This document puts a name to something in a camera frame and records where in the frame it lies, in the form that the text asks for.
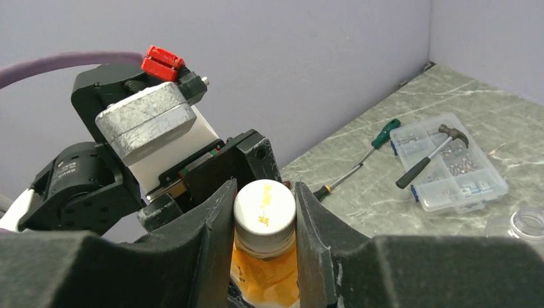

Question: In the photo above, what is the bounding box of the large orange blue-label bottle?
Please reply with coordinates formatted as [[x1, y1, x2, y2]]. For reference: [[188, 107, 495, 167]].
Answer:
[[228, 240, 300, 307]]

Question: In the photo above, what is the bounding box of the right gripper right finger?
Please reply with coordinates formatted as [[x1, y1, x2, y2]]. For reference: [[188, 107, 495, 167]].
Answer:
[[294, 182, 543, 307]]

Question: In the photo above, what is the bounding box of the small hammer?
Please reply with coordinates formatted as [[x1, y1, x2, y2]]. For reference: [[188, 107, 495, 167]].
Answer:
[[395, 124, 469, 189]]

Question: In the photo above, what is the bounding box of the clear plastic tray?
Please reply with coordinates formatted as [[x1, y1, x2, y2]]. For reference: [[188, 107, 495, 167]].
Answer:
[[390, 112, 509, 215]]

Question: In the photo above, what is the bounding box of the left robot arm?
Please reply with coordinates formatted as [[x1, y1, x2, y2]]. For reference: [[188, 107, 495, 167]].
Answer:
[[1, 59, 282, 235]]

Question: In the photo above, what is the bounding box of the white large bottle cap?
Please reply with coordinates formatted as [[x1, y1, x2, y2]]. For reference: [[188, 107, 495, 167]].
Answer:
[[234, 180, 296, 259]]

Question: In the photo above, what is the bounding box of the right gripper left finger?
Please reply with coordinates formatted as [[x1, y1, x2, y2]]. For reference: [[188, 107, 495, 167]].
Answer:
[[1, 179, 237, 307]]

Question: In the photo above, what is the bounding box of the green handled screwdriver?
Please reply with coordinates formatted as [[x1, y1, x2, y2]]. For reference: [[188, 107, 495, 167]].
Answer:
[[313, 118, 402, 203]]

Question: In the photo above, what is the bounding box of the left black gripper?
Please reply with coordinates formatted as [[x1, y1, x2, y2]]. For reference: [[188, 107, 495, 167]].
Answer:
[[137, 130, 282, 232]]

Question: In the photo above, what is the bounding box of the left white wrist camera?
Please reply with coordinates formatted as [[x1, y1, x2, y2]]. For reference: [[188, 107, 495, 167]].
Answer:
[[94, 45, 222, 194]]

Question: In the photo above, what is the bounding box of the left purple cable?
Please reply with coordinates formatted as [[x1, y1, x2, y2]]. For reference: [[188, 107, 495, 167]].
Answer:
[[0, 51, 146, 90]]

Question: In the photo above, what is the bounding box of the clear plastic bottle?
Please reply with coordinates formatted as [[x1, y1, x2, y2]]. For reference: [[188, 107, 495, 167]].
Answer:
[[484, 207, 543, 258]]

